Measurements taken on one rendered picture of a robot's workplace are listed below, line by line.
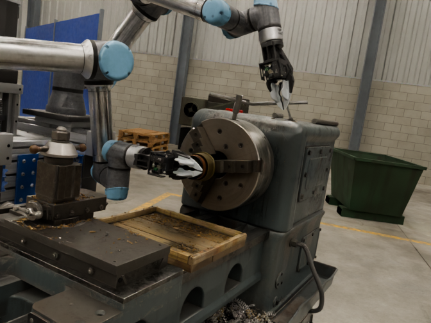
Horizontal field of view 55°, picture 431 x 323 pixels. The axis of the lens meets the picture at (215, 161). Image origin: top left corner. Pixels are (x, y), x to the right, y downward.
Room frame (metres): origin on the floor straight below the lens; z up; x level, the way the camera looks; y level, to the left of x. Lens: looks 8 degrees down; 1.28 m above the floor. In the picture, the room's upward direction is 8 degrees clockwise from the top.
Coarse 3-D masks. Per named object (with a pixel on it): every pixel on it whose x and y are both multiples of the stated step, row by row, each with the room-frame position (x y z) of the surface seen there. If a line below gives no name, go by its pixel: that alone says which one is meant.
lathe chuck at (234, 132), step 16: (192, 128) 1.43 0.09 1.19; (208, 128) 1.40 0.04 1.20; (224, 128) 1.37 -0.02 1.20; (240, 128) 1.34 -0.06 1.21; (224, 144) 1.37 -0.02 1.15; (240, 144) 1.34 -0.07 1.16; (256, 144) 1.32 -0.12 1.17; (224, 176) 1.36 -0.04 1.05; (240, 176) 1.33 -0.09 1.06; (256, 176) 1.30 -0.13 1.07; (208, 192) 1.38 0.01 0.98; (224, 192) 1.35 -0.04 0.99; (240, 192) 1.32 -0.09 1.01; (256, 192) 1.34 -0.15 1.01; (208, 208) 1.38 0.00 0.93; (224, 208) 1.35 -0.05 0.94
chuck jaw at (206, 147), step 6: (198, 126) 1.42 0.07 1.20; (192, 132) 1.38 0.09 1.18; (198, 132) 1.37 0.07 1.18; (204, 132) 1.39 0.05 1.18; (192, 138) 1.38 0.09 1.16; (198, 138) 1.37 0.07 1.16; (204, 138) 1.37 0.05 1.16; (192, 144) 1.35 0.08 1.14; (198, 144) 1.34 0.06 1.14; (204, 144) 1.35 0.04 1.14; (210, 144) 1.38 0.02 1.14; (198, 150) 1.32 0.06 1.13; (204, 150) 1.32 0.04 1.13; (210, 150) 1.36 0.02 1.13
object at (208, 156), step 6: (192, 156) 1.25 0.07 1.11; (198, 156) 1.25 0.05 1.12; (204, 156) 1.26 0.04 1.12; (210, 156) 1.28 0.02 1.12; (198, 162) 1.23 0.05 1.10; (204, 162) 1.24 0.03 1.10; (210, 162) 1.27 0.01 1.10; (186, 168) 1.26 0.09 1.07; (192, 168) 1.30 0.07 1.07; (204, 168) 1.23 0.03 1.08; (210, 168) 1.26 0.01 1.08; (204, 174) 1.25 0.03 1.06; (210, 174) 1.27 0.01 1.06; (198, 180) 1.26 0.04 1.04; (204, 180) 1.29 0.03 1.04
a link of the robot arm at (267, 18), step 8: (256, 0) 1.37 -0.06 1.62; (264, 0) 1.36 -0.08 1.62; (272, 0) 1.36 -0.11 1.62; (256, 8) 1.37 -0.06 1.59; (264, 8) 1.35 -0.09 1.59; (272, 8) 1.35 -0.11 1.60; (256, 16) 1.36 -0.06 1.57; (264, 16) 1.35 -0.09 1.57; (272, 16) 1.35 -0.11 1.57; (256, 24) 1.38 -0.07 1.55; (264, 24) 1.35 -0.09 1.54; (272, 24) 1.34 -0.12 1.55; (280, 24) 1.36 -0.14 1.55
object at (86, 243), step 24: (0, 216) 0.91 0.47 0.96; (24, 216) 0.91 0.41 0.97; (24, 240) 0.83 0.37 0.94; (48, 240) 0.80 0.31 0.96; (72, 240) 0.80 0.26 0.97; (96, 240) 0.82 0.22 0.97; (120, 240) 0.84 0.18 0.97; (144, 240) 0.86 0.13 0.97; (72, 264) 0.77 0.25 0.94; (96, 264) 0.73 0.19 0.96; (120, 264) 0.72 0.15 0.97; (144, 264) 0.78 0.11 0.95
